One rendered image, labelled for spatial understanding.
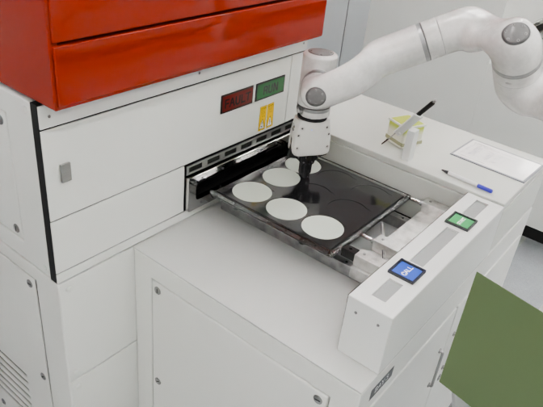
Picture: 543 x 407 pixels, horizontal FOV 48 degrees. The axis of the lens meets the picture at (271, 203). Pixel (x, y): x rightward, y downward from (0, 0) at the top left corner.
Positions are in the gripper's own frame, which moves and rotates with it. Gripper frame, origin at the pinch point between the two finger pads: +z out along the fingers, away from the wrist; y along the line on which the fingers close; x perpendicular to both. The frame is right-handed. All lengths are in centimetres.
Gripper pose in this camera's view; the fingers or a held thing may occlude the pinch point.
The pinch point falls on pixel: (305, 169)
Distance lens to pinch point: 160.2
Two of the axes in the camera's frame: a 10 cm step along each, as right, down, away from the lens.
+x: -3.2, -5.2, 7.9
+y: 9.4, -0.9, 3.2
